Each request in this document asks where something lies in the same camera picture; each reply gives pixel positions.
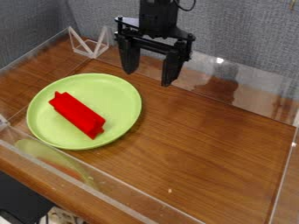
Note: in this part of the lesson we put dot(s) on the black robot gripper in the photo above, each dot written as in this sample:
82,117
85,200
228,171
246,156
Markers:
154,32

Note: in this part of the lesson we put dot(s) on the green round plate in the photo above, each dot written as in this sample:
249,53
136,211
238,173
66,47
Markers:
110,95

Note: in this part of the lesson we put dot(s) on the red plastic block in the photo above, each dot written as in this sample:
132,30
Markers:
79,114

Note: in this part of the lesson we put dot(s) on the white power strip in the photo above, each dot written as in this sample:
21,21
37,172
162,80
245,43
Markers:
61,216

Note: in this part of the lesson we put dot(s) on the clear acrylic enclosure wall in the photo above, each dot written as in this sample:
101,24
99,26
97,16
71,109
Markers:
210,156

